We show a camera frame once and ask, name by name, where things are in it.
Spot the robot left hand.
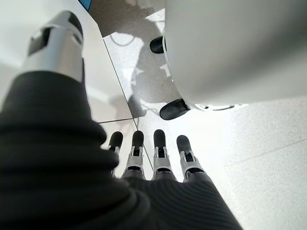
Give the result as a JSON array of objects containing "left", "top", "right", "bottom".
[{"left": 0, "top": 10, "right": 244, "bottom": 230}]

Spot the black robot left foot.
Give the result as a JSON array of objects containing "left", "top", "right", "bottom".
[{"left": 160, "top": 98, "right": 191, "bottom": 120}]

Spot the black robot foot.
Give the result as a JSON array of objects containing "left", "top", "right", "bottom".
[
  {"left": 160, "top": 98, "right": 191, "bottom": 120},
  {"left": 149, "top": 35, "right": 166, "bottom": 55}
]

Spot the black robot right foot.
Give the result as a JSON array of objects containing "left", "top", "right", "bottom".
[{"left": 149, "top": 35, "right": 166, "bottom": 55}]

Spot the small blue object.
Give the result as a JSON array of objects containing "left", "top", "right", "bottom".
[{"left": 78, "top": 0, "right": 92, "bottom": 12}]

